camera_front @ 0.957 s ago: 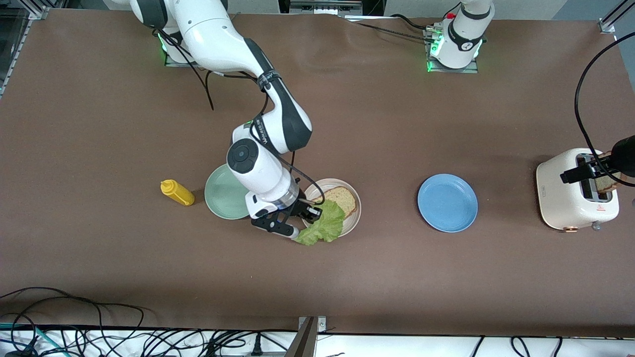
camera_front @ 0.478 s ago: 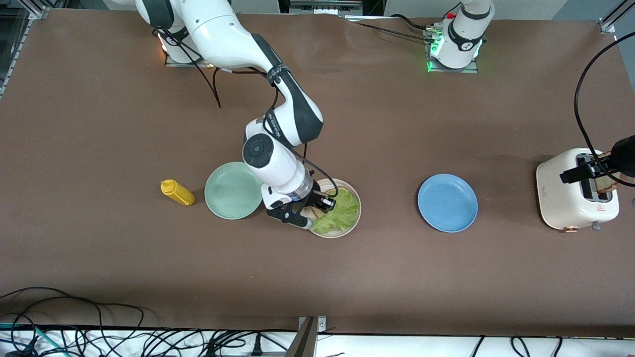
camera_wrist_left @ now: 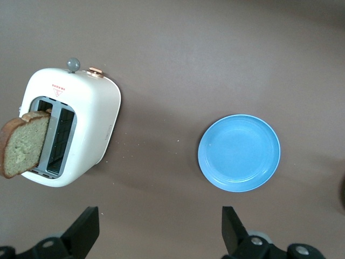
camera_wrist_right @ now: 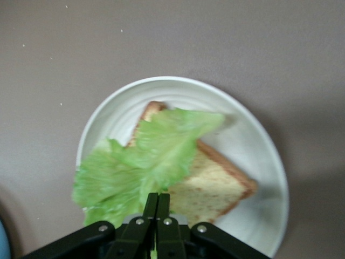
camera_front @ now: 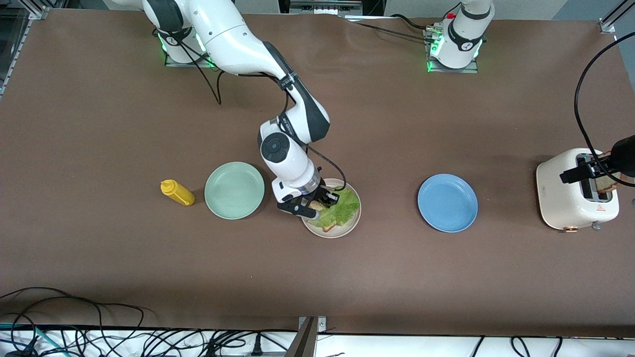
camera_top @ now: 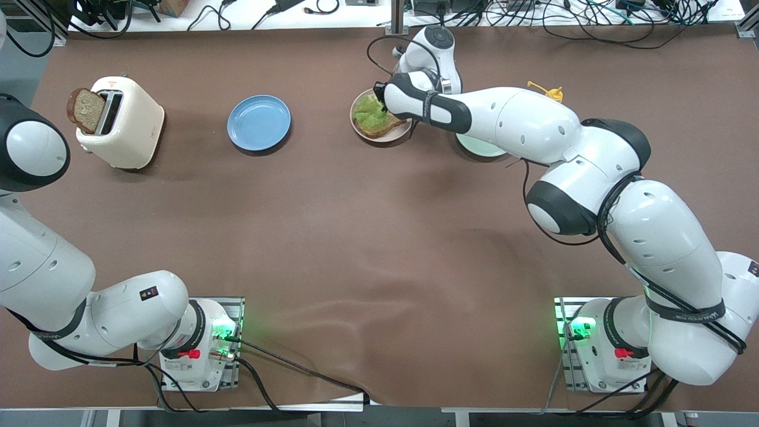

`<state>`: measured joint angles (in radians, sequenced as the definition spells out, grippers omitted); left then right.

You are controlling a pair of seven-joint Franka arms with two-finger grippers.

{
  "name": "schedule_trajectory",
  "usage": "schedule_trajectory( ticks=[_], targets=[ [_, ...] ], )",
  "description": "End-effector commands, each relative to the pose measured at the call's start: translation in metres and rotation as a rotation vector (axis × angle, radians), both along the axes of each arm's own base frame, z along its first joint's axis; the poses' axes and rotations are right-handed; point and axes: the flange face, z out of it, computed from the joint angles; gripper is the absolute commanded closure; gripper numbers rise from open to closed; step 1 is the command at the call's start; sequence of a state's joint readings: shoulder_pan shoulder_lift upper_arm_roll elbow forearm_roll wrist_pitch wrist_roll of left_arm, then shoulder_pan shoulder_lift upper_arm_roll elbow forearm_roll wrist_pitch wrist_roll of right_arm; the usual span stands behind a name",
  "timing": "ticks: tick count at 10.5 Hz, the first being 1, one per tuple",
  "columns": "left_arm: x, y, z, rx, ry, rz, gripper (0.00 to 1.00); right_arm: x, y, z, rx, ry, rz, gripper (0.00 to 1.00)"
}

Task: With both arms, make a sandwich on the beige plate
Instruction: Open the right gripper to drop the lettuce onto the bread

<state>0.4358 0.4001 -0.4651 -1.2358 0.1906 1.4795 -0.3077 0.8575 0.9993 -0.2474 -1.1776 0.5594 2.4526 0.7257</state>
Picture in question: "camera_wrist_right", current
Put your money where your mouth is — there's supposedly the beige plate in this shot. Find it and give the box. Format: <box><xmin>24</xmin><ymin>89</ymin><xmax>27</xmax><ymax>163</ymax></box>
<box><xmin>75</xmin><ymin>76</ymin><xmax>289</xmax><ymax>258</ymax></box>

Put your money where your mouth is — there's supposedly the brown bread slice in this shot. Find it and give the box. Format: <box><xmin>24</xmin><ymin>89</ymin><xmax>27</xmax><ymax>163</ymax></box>
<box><xmin>126</xmin><ymin>100</ymin><xmax>258</xmax><ymax>225</ymax></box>

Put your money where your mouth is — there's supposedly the green lettuce leaf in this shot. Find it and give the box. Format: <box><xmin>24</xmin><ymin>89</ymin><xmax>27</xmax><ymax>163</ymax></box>
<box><xmin>71</xmin><ymin>107</ymin><xmax>226</xmax><ymax>259</ymax></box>

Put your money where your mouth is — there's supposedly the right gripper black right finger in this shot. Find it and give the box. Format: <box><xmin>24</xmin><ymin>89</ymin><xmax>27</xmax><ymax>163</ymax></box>
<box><xmin>157</xmin><ymin>193</ymin><xmax>267</xmax><ymax>259</ymax></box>

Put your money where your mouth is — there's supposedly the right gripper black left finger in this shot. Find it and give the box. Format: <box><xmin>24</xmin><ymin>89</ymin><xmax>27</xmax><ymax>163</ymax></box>
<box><xmin>24</xmin><ymin>192</ymin><xmax>158</xmax><ymax>259</ymax></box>

